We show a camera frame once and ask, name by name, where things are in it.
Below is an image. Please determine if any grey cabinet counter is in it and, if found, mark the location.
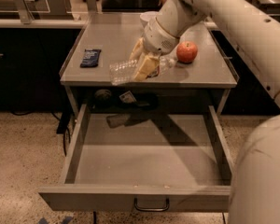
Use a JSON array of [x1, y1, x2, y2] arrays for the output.
[[61, 13, 237, 114]]

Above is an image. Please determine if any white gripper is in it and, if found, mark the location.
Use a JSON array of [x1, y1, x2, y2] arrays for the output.
[[130, 17, 179, 81]]

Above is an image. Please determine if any grey open top drawer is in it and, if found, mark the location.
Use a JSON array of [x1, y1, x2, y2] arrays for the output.
[[39, 105, 233, 213]]

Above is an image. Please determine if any black drawer handle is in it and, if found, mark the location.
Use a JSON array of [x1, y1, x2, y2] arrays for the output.
[[133, 198, 170, 212]]

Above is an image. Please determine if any small packet in cabinet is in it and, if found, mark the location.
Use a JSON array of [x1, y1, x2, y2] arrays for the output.
[[119, 91, 136, 104]]

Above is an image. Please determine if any black floor cable left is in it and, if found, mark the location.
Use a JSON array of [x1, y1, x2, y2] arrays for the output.
[[9, 110, 73, 157]]

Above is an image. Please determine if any white ceramic bowl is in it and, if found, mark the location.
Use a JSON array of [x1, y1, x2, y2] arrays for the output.
[[140, 11, 158, 27]]

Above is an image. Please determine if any clear plastic water bottle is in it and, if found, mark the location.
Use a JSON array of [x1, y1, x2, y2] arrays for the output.
[[109, 56, 177, 85]]

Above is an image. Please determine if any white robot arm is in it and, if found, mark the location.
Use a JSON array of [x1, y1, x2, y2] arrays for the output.
[[131, 0, 280, 224]]

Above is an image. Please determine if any dark blue snack packet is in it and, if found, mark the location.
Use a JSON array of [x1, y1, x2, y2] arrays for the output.
[[80, 49, 101, 68]]

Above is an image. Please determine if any dark round object in cabinet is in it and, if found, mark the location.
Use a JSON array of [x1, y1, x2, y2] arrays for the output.
[[94, 89, 112, 106]]

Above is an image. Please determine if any red apple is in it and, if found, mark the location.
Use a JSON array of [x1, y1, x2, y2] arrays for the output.
[[176, 41, 198, 63]]

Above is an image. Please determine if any white horizontal rail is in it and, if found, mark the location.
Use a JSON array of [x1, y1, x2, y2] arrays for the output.
[[0, 18, 218, 30]]

